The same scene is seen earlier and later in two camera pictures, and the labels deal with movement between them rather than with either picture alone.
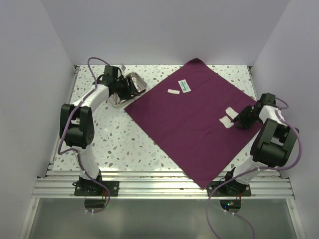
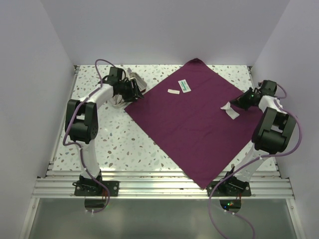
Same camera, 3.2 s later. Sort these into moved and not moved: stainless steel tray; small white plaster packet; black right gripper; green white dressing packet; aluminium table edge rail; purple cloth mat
Moved: black right gripper
Not moved: aluminium table edge rail; green white dressing packet; stainless steel tray; small white plaster packet; purple cloth mat
